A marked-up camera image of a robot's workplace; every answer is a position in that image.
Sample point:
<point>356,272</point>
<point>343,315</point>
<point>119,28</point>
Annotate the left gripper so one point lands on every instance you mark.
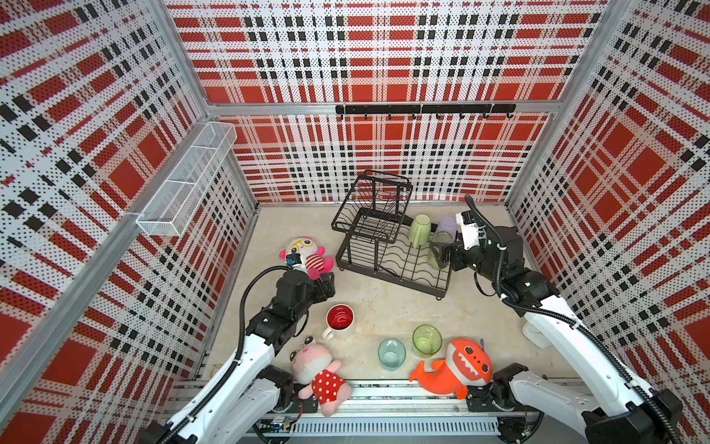
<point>321,295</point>

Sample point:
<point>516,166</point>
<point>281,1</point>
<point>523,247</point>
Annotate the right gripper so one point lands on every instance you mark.
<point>457,253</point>

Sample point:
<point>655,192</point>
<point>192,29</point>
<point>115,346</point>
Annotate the tall green glass cup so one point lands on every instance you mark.
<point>439,253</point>

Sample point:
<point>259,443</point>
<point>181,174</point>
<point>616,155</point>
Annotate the white mug red interior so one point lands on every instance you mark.
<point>340,322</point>

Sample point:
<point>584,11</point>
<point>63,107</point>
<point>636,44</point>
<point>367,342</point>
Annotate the lavender plastic cup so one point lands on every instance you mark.
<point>447,230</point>

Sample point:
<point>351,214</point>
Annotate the white mug green handle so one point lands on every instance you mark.
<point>420,230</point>

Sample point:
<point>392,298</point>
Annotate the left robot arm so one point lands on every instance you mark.
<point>248,386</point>

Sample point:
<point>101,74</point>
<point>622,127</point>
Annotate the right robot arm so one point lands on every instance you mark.
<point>566,333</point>

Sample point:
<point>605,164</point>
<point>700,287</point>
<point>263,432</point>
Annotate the yellow pink owl plush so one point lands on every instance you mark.
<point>313,256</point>

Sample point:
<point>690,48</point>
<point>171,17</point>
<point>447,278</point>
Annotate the pink bear plush toy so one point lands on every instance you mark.
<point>316,370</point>

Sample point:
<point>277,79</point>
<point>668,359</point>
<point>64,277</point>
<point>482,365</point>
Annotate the short green glass cup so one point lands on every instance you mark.
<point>426,340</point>

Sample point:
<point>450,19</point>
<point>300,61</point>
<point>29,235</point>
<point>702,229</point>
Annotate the teal glass cup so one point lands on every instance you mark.
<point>392,354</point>

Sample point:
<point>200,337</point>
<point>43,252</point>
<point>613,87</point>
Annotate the red shark plush toy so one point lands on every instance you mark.
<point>466,365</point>

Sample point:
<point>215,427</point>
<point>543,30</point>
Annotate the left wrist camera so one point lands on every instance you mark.
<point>294,261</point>

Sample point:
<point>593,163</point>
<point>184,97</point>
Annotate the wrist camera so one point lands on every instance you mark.
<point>294,261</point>
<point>472,230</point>

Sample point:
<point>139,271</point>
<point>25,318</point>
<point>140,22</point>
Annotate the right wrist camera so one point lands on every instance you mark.
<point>472,230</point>

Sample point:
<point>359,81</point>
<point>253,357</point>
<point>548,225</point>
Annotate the black wire dish rack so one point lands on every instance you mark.
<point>373,219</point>

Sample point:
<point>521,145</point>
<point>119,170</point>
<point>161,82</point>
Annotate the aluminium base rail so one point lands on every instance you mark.
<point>509,408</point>

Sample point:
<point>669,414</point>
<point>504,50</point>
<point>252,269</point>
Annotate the black wall hook rail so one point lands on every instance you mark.
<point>422,109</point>

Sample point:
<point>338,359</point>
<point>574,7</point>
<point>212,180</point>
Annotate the white wire wall basket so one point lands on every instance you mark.
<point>172,208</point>

